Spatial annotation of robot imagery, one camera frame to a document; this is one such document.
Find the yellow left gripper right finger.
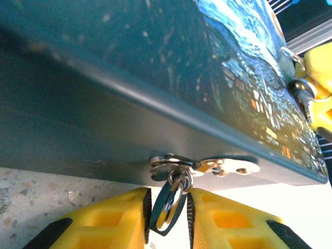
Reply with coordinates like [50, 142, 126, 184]
[186, 188, 312, 249]

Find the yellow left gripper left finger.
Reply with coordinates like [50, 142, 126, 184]
[22, 187, 153, 249]

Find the silver key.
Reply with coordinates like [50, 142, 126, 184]
[287, 79, 319, 122]

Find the dark box with starry-night lid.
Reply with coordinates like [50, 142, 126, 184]
[0, 0, 328, 189]

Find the silver hasp latch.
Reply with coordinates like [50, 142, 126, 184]
[149, 153, 261, 182]

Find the aluminium frame side rail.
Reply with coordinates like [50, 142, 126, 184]
[285, 19, 332, 56]

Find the silver key ring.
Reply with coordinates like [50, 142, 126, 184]
[281, 46, 306, 68]

